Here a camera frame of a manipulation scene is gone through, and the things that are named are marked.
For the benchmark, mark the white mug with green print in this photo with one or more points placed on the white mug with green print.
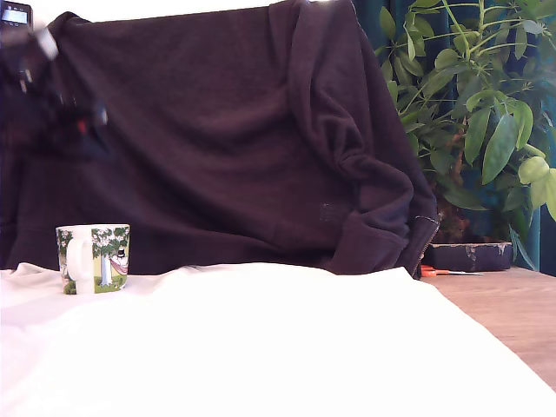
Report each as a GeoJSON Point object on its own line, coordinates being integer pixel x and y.
{"type": "Point", "coordinates": [106, 256]}

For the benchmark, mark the black draped sweater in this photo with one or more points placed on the black draped sweater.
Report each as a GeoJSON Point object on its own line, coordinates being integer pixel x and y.
{"type": "Point", "coordinates": [217, 152]}

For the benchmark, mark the black device with display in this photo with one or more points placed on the black device with display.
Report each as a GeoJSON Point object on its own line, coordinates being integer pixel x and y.
{"type": "Point", "coordinates": [15, 13]}

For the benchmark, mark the white table cloth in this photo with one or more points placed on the white table cloth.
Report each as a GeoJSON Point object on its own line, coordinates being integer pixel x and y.
{"type": "Point", "coordinates": [260, 347]}

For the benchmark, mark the dark rectangular planter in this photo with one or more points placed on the dark rectangular planter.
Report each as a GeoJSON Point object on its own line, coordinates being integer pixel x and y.
{"type": "Point", "coordinates": [469, 257]}

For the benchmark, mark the green leafy houseplant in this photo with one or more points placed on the green leafy houseplant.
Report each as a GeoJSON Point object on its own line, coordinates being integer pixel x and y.
{"type": "Point", "coordinates": [486, 108]}

